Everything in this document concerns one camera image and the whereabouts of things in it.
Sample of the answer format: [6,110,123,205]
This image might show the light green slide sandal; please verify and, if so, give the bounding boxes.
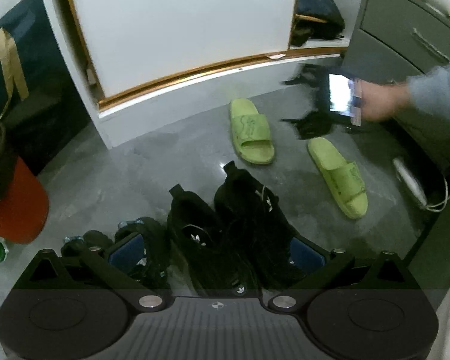
[229,98,276,166]
[307,137,369,220]

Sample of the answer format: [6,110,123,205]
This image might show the grey-green drawer cabinet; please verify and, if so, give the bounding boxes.
[341,0,450,181]

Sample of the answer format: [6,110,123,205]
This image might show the white wardrobe gold trim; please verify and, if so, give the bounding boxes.
[43,0,398,149]

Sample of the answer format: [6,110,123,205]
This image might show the black olive bag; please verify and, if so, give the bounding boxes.
[289,15,346,47]

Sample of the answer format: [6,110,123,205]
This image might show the dark blue bag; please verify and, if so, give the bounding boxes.
[296,0,346,40]

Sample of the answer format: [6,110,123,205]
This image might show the white power strip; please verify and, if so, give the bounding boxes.
[393,157,428,210]

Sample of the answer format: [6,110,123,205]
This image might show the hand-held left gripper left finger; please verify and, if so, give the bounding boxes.
[13,232,167,312]

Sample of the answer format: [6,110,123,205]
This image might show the person's right hand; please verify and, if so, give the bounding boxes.
[359,79,413,124]

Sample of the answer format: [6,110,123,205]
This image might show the black chunky sneaker white logo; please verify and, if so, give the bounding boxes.
[167,184,261,297]
[214,160,316,289]

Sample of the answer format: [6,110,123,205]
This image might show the dark teal bag tan strap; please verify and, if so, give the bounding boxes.
[0,0,92,177]

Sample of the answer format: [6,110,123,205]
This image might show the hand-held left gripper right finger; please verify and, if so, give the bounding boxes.
[268,235,424,311]

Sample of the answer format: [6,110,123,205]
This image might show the white cable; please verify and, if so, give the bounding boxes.
[424,174,450,212]

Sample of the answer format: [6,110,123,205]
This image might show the olive green furniture side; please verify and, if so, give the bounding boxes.
[401,195,450,293]

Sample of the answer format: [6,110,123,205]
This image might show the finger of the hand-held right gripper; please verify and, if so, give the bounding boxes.
[280,110,329,140]
[280,64,328,90]

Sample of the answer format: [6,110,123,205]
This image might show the orange perforated basket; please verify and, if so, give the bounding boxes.
[0,155,50,244]

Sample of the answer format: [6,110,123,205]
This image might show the black sneaker speckled laces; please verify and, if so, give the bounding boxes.
[60,230,115,257]
[114,215,171,289]

